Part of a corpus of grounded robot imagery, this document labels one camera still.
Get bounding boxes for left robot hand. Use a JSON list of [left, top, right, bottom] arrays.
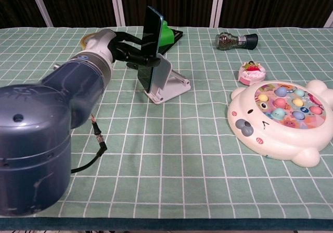
[[83, 28, 162, 68]]

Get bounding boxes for black smartphone with blue edge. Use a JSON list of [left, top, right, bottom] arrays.
[[137, 6, 164, 93]]

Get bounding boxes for white folding phone stand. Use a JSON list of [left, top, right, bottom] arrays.
[[144, 53, 191, 105]]

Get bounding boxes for green toy building block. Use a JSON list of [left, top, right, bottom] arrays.
[[158, 20, 174, 47]]

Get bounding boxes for glass spice grinder bottle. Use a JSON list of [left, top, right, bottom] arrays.
[[215, 32, 259, 51]]

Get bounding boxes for pink toy cake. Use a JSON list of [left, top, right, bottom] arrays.
[[237, 60, 266, 85]]

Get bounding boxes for white bear whack-a-mole toy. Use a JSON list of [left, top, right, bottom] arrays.
[[227, 79, 333, 169]]

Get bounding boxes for black cable with connector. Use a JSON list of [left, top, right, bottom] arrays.
[[70, 113, 108, 174]]

